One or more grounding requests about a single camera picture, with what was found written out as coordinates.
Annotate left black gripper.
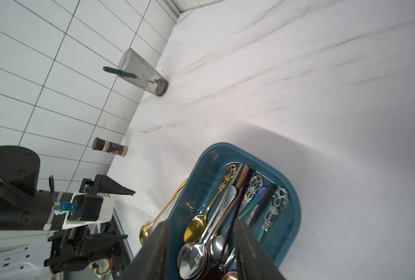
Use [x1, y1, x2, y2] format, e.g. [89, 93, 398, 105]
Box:
[0, 145, 136, 274]

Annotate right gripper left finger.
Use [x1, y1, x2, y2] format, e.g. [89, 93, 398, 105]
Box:
[119, 220, 171, 280]

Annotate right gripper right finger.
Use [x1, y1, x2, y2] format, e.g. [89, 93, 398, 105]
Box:
[234, 220, 285, 280]

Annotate long gold spoon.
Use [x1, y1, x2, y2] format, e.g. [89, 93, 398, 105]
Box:
[139, 178, 188, 245]

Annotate silver spoon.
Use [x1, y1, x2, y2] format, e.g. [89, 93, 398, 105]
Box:
[178, 185, 237, 280]
[209, 174, 265, 261]

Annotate purple bowl dark spoon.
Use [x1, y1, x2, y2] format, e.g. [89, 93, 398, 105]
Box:
[200, 169, 254, 280]

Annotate copper spoon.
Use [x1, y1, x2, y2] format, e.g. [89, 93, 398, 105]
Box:
[193, 165, 250, 280]

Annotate short gold spoon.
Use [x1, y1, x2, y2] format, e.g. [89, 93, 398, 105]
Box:
[184, 163, 237, 244]

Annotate blue teal iridescent spoon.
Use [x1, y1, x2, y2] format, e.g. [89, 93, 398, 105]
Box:
[219, 186, 267, 235]

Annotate purple iridescent spoon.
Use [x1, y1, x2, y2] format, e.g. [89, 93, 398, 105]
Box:
[255, 186, 290, 242]

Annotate teal plastic storage box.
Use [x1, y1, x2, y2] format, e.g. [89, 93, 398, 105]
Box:
[166, 142, 301, 280]

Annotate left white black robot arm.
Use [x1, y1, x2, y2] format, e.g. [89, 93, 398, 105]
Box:
[0, 145, 134, 280]

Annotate small brown spice bottle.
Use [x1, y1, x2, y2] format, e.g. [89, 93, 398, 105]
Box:
[92, 137, 128, 157]

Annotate teal stick in cup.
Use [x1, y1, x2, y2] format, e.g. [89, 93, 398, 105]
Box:
[103, 66, 137, 79]

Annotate grey translucent cup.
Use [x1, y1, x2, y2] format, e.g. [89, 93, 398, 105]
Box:
[118, 49, 168, 97]

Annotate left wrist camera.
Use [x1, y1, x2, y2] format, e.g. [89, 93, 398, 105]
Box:
[43, 192, 115, 231]

